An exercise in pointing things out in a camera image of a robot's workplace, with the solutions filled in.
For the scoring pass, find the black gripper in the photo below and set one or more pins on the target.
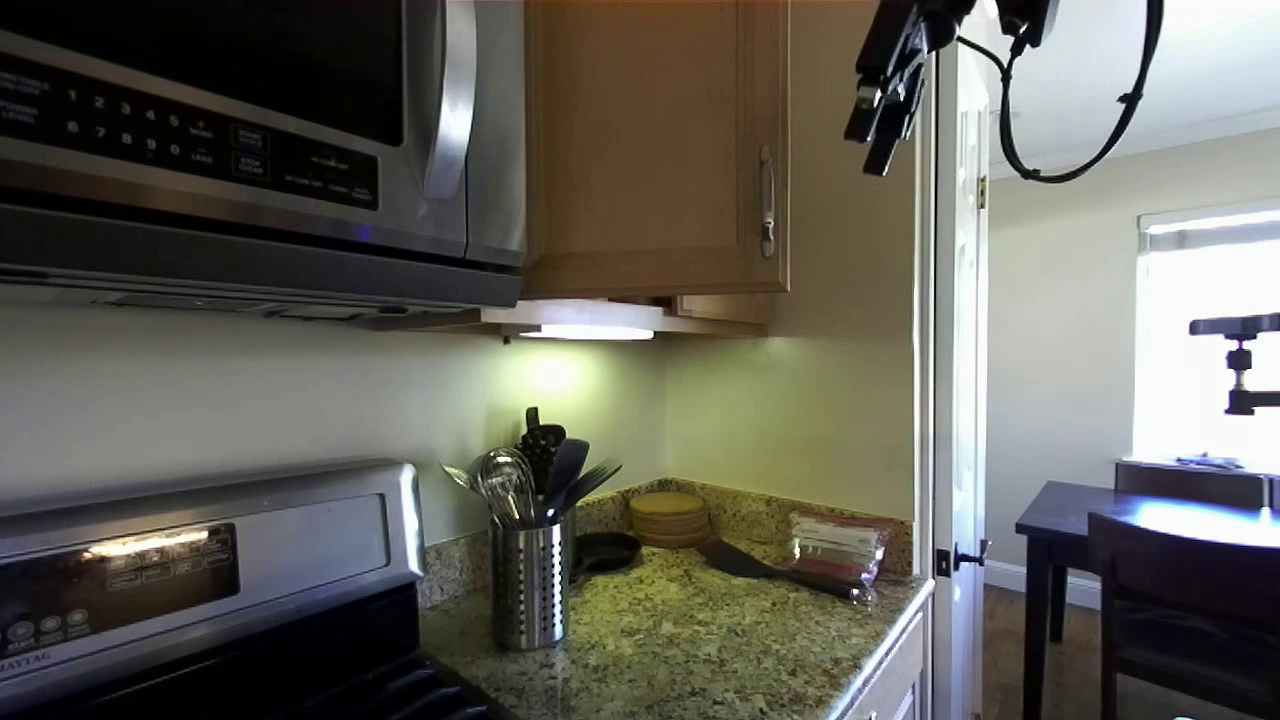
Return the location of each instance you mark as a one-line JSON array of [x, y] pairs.
[[901, 54]]

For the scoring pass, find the wooden cupboard door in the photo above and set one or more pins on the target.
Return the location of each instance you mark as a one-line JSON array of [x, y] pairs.
[[643, 145], [725, 309]]

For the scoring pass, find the under cabinet light strip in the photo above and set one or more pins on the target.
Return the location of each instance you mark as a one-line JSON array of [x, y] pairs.
[[587, 333]]

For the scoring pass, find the bright window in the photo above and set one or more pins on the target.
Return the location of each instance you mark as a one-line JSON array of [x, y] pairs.
[[1201, 363]]

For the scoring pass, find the black door latch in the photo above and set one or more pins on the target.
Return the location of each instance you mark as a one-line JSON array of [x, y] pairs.
[[959, 559]]

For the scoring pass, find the thin black utensil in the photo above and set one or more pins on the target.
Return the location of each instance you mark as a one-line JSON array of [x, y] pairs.
[[597, 482]]

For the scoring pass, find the black kitchen utensil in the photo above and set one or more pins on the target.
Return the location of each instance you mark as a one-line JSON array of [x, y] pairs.
[[538, 436]]

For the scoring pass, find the black plastic ladle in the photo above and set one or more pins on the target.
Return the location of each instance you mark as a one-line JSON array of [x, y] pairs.
[[567, 467]]

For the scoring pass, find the dark wooden table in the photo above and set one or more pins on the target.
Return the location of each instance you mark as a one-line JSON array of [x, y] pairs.
[[1145, 513]]

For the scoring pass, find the dark wooden chair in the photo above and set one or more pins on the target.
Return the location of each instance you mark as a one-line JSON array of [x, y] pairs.
[[1186, 482], [1186, 613]]

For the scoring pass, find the black round dish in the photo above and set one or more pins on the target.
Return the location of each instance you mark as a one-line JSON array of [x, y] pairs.
[[605, 550]]

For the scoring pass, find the silver metal ladle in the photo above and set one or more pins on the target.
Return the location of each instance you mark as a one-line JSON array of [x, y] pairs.
[[504, 486]]

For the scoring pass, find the white base cabinet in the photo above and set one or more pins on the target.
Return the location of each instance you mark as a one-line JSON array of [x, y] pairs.
[[895, 682]]

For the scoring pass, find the ribbed steel utensil holder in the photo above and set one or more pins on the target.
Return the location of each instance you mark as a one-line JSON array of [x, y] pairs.
[[531, 584]]

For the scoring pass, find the stainless steel microwave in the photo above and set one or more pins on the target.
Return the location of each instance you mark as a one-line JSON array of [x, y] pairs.
[[240, 133]]

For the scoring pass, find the stainless steel gas stove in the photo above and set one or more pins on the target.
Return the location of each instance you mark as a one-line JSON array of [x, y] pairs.
[[200, 584]]

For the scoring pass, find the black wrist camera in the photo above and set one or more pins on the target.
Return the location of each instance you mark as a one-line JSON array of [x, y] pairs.
[[1031, 23]]

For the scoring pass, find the white door frame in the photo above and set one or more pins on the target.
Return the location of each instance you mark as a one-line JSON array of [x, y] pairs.
[[961, 403]]

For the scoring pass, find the black camera on stand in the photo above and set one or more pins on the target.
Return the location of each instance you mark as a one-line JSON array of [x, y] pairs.
[[1241, 326]]

